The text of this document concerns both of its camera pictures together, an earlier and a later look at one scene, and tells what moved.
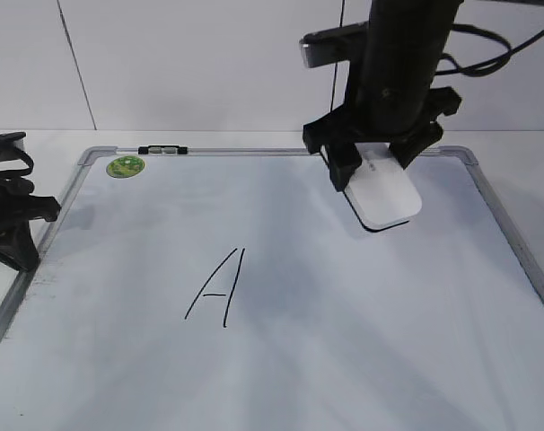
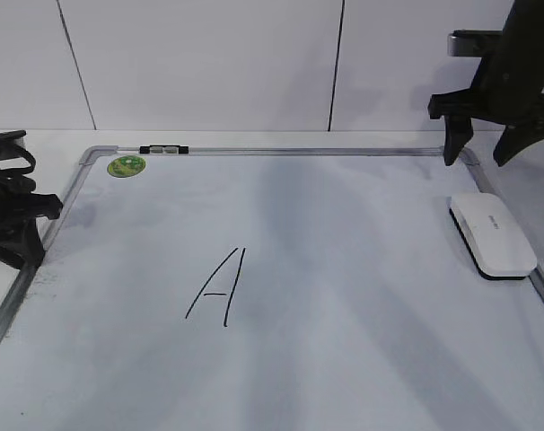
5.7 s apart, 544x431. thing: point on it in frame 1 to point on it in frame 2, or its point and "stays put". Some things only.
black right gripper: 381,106 to 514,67
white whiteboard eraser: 383,195 to 494,240
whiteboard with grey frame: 232,289 stays put
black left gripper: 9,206 stays put
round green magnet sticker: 125,166 stays put
